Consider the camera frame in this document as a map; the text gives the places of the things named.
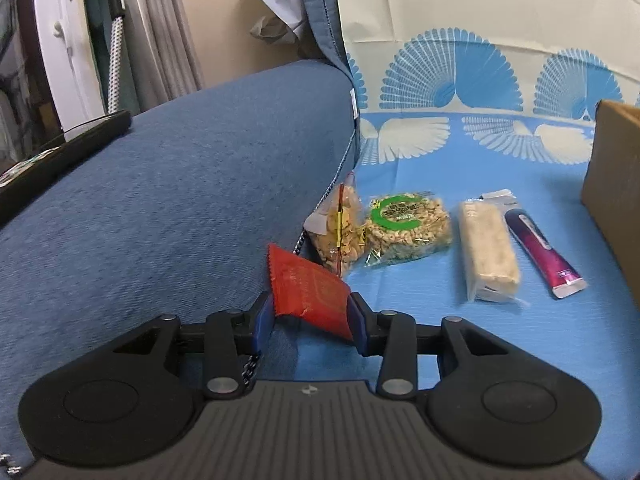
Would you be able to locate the clear packet of yellow crackers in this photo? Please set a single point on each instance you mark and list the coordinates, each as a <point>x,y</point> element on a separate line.
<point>330,240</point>

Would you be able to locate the small red snack packet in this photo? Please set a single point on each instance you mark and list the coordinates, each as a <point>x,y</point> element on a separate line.
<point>305,290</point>

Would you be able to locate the white panel with hooks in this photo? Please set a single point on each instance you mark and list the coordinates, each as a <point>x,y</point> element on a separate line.
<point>70,60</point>

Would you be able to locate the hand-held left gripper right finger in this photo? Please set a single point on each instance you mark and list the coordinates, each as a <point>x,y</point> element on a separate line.
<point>361,325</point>

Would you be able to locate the blue fabric sofa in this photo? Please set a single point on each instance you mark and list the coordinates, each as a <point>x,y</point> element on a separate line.
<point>175,185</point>

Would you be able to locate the white rice cracker packet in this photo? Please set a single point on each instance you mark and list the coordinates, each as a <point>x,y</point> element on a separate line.
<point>487,250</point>

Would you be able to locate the patterned pole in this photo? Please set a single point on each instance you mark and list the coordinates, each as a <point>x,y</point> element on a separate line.
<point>116,60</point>

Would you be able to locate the grey curtain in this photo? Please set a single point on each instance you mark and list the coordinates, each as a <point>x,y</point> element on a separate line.
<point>160,35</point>

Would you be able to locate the purple snack packet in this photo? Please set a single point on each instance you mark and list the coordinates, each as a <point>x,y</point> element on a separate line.
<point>540,250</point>

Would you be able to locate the brown paper bag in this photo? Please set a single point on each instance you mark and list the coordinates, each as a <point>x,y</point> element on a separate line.
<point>272,30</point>

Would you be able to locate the brown cardboard box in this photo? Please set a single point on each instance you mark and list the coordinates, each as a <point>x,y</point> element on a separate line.
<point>615,185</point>

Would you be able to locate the black remote control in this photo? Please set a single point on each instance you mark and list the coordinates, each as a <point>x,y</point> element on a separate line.
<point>65,155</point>

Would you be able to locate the green label nut cluster packet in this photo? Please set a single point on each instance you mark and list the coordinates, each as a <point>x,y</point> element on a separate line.
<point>405,232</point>

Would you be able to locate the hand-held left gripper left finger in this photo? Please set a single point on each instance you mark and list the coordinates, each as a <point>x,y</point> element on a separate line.
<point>262,325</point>

